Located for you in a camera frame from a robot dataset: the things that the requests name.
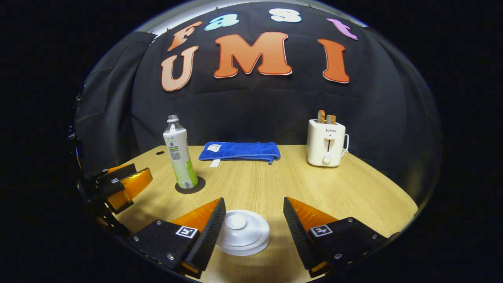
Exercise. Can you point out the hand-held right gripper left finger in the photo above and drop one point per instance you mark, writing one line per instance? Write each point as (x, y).
(210, 236)

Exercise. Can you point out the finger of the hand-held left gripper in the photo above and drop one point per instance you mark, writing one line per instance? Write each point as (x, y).
(118, 174)
(133, 184)

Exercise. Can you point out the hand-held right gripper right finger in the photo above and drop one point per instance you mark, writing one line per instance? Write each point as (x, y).
(300, 236)

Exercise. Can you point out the white teacup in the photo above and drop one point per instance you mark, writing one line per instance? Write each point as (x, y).
(266, 232)

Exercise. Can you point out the dark round coaster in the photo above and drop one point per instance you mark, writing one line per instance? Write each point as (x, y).
(201, 184)

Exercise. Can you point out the clear water bottle green label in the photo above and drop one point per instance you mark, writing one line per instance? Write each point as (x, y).
(178, 157)

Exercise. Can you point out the white saucer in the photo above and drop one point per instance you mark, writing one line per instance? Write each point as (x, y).
(243, 253)

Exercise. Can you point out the blue folded towel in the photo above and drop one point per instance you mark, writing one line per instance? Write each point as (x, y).
(239, 151)

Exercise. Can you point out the cream toaster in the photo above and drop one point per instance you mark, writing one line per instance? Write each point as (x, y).
(316, 145)

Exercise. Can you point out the toast slice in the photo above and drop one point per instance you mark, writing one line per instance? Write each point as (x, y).
(331, 119)
(321, 116)

